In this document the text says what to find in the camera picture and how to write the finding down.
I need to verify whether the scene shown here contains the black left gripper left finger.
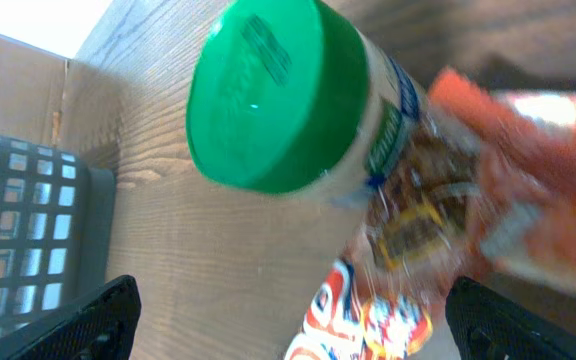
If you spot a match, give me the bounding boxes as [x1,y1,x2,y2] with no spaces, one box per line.
[0,275,142,360]

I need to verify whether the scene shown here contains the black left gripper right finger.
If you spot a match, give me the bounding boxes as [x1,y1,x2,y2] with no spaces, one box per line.
[445,277,576,360]

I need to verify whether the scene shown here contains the orange candy bar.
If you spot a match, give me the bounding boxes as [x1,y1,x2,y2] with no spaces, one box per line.
[284,121,481,359]

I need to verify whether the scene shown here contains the orange tissue pack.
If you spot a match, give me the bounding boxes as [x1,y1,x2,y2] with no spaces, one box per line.
[428,67,576,297]

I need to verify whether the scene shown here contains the dark grey plastic basket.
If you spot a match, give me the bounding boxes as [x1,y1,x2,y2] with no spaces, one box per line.
[0,135,116,338]

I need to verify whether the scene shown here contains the cardboard box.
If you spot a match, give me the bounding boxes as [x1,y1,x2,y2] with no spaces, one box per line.
[0,35,69,146]

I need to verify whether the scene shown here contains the green lid jar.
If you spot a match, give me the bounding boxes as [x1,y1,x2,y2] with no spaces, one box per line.
[186,0,427,206]

